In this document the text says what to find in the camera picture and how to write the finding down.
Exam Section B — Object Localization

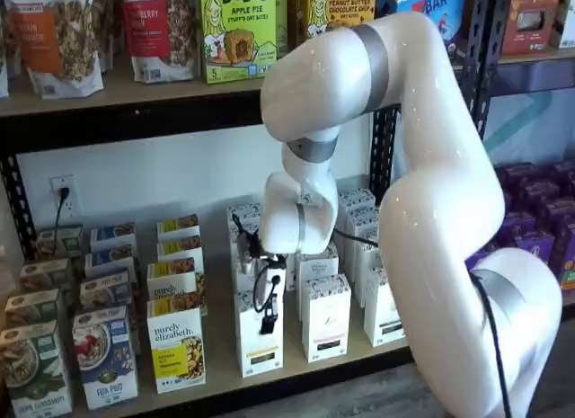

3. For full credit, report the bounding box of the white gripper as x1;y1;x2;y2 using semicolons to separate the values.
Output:
256;254;288;337

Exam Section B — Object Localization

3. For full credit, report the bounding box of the white box yellow strip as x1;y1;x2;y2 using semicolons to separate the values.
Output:
234;290;286;378
227;228;243;262
226;201;265;235

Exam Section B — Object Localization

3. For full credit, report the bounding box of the wooden shelf board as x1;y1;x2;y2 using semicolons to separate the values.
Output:
0;197;417;417
493;47;575;67
0;35;468;119

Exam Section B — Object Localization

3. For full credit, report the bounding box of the white box pink strip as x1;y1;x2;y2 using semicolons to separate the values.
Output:
301;273;352;363
295;243;341;298

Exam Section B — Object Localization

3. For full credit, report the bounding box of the white yellow granola box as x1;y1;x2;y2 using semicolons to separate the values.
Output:
146;297;209;395
155;213;200;240
146;258;208;311
155;236;202;262

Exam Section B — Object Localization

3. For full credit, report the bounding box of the white box teal strip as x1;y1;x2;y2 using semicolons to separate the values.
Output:
354;242;383;280
336;188;377;224
362;267;405;347
344;215;382;253

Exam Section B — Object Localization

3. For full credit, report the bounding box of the blue cereal box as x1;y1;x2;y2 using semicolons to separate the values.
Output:
71;305;139;411
78;268;137;314
88;222;137;253
84;245;137;275

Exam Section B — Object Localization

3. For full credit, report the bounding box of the green cereal box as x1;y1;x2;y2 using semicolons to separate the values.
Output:
17;257;74;298
0;319;74;418
3;288;65;332
35;226;85;262

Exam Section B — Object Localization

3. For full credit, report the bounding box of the purple Annie's box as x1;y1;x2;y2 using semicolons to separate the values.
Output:
511;232;557;271
495;163;536;192
546;160;575;185
554;231;575;287
538;197;575;233
515;179;561;210
499;209;543;239

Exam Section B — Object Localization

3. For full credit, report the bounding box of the green Bobo's box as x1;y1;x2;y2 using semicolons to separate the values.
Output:
199;0;279;85
273;0;291;62

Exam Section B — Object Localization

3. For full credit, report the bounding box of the yellow Bobo's box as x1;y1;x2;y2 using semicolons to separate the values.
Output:
306;0;379;41

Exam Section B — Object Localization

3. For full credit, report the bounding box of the blue ZBar box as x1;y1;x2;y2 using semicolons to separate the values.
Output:
376;0;468;55

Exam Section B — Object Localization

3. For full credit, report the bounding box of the orange snack box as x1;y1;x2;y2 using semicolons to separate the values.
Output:
500;0;563;57

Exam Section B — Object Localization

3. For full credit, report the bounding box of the black metal shelving unit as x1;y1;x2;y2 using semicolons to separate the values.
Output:
0;0;485;392
480;0;575;311

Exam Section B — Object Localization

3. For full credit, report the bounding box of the red label granola bag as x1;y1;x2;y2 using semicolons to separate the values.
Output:
117;0;202;84

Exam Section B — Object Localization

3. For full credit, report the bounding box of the orange label granola bag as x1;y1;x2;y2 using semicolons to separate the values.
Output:
6;0;105;100
92;0;121;74

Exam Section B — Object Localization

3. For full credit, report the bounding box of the white wall outlet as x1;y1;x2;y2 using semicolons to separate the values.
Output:
49;173;76;219

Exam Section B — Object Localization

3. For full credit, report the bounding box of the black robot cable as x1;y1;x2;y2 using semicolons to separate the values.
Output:
231;210;517;418

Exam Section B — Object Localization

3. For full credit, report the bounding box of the black power cord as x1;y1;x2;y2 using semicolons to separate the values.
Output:
53;186;72;234

